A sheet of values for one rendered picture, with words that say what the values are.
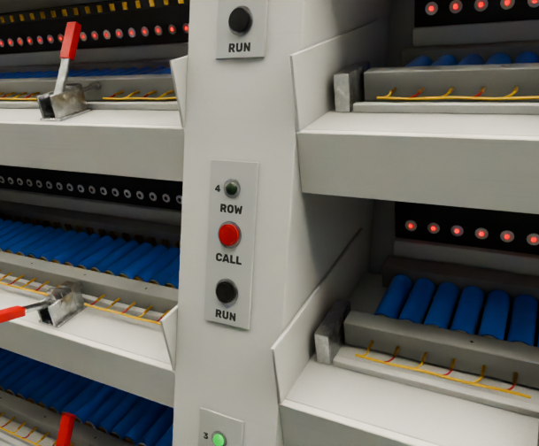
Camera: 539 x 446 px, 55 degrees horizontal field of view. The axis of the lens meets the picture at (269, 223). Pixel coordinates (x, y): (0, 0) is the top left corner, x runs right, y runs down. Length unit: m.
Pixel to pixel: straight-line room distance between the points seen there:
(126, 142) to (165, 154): 0.04
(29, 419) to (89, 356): 0.22
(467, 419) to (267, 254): 0.17
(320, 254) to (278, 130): 0.11
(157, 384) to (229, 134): 0.22
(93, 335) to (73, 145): 0.17
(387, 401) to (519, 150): 0.19
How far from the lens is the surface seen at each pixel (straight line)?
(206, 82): 0.40
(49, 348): 0.56
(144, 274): 0.54
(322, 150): 0.35
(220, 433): 0.43
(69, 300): 0.55
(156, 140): 0.43
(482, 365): 0.41
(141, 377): 0.48
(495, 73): 0.39
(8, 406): 0.74
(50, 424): 0.69
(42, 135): 0.53
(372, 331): 0.42
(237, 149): 0.38
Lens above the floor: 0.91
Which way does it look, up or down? 7 degrees down
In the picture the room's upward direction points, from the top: 3 degrees clockwise
